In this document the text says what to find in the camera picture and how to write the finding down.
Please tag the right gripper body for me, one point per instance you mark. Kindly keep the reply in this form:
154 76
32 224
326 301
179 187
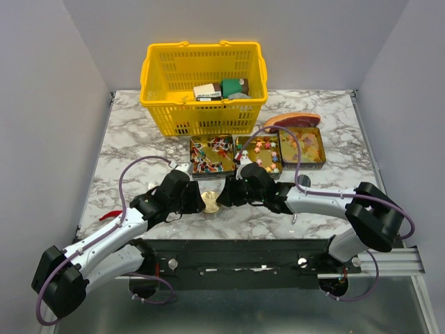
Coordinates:
238 193

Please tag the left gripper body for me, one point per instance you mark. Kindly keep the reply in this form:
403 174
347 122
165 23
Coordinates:
190 202

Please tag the round jar lid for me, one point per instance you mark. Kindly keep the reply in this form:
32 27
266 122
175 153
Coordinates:
210 202

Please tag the tin of lollipops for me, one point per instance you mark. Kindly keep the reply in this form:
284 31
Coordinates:
211 156

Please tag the tin of star candies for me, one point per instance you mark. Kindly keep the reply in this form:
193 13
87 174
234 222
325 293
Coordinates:
265 151

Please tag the metal scoop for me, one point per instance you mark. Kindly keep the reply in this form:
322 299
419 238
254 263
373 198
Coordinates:
305 181

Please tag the clear glass jar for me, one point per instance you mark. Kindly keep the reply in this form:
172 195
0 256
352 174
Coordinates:
211 215

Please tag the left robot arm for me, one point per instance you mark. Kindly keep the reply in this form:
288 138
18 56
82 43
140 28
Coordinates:
62 276

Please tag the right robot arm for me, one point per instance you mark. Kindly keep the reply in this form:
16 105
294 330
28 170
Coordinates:
374 219

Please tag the tin of gummy candies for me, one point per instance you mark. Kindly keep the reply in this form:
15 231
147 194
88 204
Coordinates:
311 146

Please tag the red chili pepper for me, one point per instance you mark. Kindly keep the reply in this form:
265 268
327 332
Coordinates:
111 214

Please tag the fake meat slice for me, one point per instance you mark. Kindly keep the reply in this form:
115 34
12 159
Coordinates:
291 120

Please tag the black flat box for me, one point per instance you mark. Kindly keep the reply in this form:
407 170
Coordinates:
208 99

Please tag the grey pouch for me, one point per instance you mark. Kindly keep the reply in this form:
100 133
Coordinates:
238 96

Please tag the white brown box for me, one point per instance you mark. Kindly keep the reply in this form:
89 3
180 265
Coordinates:
209 90

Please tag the green brown package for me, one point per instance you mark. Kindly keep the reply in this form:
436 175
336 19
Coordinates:
230 86

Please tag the yellow plastic shopping basket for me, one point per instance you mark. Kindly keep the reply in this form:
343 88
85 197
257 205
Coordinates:
170 71

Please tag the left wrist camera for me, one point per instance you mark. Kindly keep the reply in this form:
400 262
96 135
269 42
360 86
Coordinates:
185 168

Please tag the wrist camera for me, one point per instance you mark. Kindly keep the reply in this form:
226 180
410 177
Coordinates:
243 162
185 168

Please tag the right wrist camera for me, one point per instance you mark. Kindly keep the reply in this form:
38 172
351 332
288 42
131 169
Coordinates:
243 162

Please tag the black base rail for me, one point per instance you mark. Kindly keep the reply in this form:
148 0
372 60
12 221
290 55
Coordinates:
229 264

